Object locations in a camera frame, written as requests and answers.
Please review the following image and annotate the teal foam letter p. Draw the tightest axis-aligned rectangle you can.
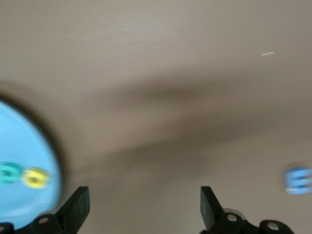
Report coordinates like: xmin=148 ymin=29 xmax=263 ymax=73
xmin=0 ymin=162 xmax=22 ymax=185

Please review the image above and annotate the blue plate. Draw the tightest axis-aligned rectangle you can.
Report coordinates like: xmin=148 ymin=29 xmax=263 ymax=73
xmin=0 ymin=99 xmax=62 ymax=224

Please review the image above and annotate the brown table cover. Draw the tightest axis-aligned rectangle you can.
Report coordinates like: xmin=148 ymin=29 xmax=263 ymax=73
xmin=0 ymin=0 xmax=312 ymax=234

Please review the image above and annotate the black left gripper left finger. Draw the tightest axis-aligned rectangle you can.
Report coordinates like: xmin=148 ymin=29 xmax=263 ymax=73
xmin=0 ymin=186 xmax=91 ymax=234

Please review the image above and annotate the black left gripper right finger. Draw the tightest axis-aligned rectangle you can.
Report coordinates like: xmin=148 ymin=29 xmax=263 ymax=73
xmin=199 ymin=186 xmax=293 ymax=234

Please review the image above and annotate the blue foam letter m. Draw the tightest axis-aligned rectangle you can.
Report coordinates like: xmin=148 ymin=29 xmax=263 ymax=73
xmin=283 ymin=166 xmax=312 ymax=195

